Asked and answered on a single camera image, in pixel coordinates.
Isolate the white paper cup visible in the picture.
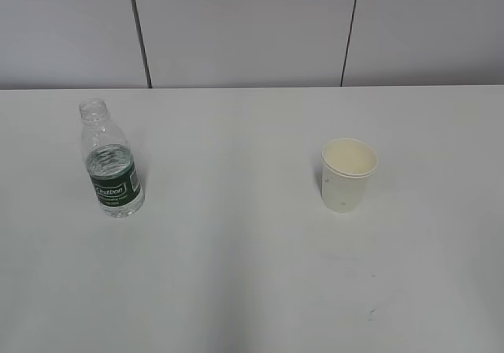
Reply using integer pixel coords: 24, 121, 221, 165
321, 138, 378, 214

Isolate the clear water bottle green label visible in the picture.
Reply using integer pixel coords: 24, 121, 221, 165
79, 98, 145, 218

